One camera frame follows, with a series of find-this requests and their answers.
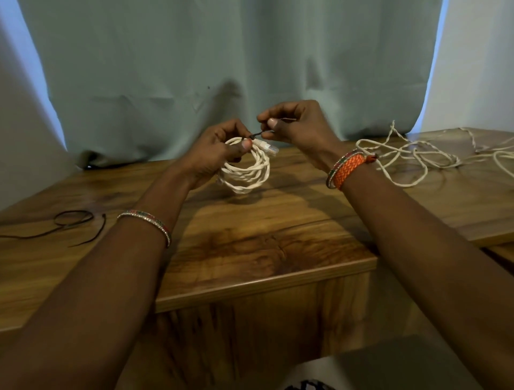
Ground short black twist tie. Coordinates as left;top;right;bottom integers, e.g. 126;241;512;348
68;213;107;248

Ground wooden desk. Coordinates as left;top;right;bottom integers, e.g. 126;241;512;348
0;127;514;390

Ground person's left forearm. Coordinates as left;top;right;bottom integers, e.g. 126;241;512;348
0;160;193;390

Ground orange braided bracelet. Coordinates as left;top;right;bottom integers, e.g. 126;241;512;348
332;153;378;191
326;148;364;190

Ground teal fabric curtain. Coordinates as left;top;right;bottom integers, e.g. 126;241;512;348
18;0;442;169

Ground person's left hand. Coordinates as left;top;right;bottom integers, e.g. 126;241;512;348
176;118;254;190

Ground person's right hand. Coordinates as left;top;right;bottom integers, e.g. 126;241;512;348
256;100;347;173

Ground long black twist tie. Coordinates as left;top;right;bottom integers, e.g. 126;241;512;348
0;210;95;241

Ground plain white cable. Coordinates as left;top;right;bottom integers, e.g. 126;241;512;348
355;138;463;189

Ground person's right forearm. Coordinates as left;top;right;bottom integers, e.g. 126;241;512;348
341;162;514;390

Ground wooden drawer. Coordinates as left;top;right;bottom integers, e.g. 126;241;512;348
481;242;514;277

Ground silver beaded bangle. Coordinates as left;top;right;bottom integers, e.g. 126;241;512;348
116;209;172;248

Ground black twist ties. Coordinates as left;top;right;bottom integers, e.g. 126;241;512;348
248;117;298;140

